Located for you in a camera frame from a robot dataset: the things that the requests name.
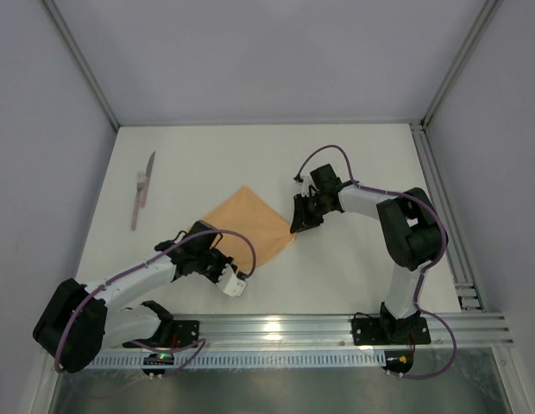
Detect right aluminium frame post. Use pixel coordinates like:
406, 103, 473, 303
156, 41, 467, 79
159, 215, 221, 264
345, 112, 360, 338
420, 0, 502, 129

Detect left controller board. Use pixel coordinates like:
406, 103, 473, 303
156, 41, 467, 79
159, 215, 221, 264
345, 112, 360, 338
142, 353, 174, 380

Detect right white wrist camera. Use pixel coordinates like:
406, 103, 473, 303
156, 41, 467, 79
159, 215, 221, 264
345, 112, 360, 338
294, 174, 312, 197

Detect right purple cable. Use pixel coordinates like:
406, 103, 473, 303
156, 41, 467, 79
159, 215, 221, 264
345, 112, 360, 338
295, 145, 458, 381

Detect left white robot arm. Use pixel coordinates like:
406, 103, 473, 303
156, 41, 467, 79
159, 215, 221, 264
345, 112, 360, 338
33, 221, 236, 373

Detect right side aluminium rail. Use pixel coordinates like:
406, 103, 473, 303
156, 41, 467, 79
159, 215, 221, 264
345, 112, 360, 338
410, 120, 486, 313

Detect controller board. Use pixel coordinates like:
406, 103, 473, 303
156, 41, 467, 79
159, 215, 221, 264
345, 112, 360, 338
383, 348, 415, 376
142, 353, 174, 380

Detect right controller board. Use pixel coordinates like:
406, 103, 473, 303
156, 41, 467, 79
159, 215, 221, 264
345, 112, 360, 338
383, 348, 415, 376

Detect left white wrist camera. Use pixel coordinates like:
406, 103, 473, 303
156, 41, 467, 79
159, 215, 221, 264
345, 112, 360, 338
216, 266, 247, 298

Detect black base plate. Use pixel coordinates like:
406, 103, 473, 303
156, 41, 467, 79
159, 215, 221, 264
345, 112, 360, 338
350, 312, 431, 346
137, 320, 200, 348

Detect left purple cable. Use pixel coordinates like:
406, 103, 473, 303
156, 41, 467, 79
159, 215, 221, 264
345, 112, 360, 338
53, 228, 258, 398

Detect aluminium rail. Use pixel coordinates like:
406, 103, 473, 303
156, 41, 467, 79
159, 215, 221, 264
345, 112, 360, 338
410, 120, 486, 313
41, 312, 515, 353

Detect aluminium frame post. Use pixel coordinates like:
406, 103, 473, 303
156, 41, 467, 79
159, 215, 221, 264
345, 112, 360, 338
39, 0, 121, 132
420, 0, 502, 129

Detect peach satin cloth napkin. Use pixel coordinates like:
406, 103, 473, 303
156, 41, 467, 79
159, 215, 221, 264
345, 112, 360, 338
198, 185, 295, 273

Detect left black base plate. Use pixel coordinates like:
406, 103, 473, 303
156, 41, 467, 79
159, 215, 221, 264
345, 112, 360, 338
137, 320, 200, 348

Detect left aluminium frame post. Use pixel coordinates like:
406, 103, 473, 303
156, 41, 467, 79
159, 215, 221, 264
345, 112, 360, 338
39, 0, 121, 132

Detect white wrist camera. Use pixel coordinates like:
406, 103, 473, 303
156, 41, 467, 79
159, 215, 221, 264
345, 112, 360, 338
294, 174, 312, 197
216, 266, 247, 298

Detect slotted cable duct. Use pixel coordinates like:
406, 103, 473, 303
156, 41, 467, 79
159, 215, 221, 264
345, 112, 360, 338
85, 348, 385, 370

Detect purple cable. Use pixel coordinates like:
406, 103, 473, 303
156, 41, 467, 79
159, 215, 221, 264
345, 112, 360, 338
295, 145, 458, 381
53, 228, 258, 398

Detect front aluminium rail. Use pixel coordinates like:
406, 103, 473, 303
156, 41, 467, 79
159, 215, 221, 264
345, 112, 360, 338
41, 312, 515, 353

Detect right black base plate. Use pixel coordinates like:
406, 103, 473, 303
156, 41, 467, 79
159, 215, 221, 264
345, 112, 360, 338
350, 312, 431, 346

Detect pink handled table knife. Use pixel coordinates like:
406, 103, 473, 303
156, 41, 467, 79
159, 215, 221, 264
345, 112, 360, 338
130, 151, 156, 231

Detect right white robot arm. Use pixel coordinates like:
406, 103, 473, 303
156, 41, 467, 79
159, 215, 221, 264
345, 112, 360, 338
290, 164, 448, 344

